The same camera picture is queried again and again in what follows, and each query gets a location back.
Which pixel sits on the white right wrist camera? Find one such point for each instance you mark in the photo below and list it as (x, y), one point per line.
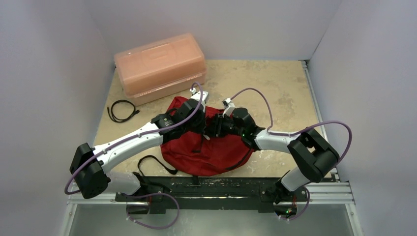
(229, 107)

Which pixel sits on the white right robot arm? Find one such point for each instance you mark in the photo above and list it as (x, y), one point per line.
(313, 155)

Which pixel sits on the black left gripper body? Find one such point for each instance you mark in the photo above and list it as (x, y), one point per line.
(197, 127)

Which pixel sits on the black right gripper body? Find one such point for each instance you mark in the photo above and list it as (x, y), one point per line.
(220, 123)

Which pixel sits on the translucent pink storage box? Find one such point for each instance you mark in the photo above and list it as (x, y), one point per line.
(161, 68)

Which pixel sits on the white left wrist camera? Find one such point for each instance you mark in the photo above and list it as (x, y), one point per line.
(200, 95)

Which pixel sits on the red backpack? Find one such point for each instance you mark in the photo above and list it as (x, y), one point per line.
(194, 154)

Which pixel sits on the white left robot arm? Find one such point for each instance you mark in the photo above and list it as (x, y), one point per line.
(91, 167)

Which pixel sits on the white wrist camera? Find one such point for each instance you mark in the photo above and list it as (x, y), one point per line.
(200, 95)
(229, 107)

